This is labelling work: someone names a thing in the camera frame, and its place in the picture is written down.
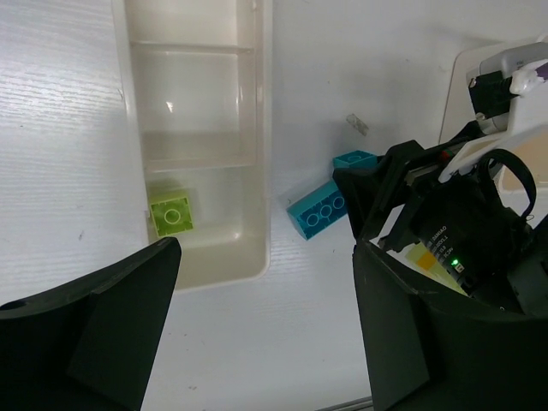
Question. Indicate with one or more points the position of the light green lego stack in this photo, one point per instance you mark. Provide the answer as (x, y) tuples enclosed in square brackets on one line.
[(425, 263)]

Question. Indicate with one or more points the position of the clear tape scrap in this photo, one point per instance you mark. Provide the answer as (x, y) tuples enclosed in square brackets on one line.
[(357, 124)]

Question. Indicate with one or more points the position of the narrow white compartment tray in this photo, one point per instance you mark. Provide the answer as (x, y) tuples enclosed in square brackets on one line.
[(196, 84)]

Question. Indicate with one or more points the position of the wide white compartment tray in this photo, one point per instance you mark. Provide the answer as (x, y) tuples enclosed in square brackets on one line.
[(471, 85)]

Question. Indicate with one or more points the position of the long teal lego brick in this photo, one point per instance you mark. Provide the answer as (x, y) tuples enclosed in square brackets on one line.
[(317, 210)]

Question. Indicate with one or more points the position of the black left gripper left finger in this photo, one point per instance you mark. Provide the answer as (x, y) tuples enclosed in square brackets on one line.
[(89, 344)]

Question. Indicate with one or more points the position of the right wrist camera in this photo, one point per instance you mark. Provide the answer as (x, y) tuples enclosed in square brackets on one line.
[(509, 94)]

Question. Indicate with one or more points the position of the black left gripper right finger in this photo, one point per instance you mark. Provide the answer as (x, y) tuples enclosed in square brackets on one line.
[(430, 348)]

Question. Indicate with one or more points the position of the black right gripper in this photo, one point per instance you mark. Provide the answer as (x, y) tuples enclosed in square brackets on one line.
[(491, 251)]

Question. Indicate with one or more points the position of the small teal lego brick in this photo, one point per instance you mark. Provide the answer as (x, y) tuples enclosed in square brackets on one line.
[(355, 159)]

